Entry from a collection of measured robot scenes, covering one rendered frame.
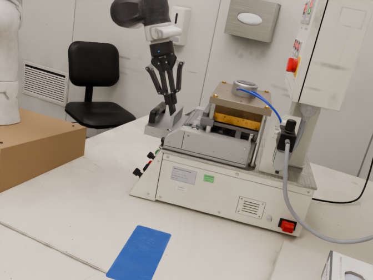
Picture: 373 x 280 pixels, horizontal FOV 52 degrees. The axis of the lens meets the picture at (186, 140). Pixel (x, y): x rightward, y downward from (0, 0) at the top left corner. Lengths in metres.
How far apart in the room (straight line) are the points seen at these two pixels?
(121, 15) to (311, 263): 0.87
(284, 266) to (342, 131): 1.83
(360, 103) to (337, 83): 1.63
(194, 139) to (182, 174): 0.11
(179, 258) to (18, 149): 0.55
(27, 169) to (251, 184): 0.67
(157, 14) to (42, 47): 2.49
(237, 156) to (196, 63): 1.82
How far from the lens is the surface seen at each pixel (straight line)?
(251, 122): 1.15
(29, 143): 1.23
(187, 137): 1.12
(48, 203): 1.17
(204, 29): 2.85
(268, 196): 1.16
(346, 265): 0.97
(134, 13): 1.22
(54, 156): 1.34
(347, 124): 2.74
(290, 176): 1.17
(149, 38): 1.23
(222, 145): 1.11
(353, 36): 1.08
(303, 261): 1.06
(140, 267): 0.96
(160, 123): 1.25
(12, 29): 1.30
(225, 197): 1.17
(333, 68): 1.08
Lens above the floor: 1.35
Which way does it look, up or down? 19 degrees down
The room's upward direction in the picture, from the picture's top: 11 degrees clockwise
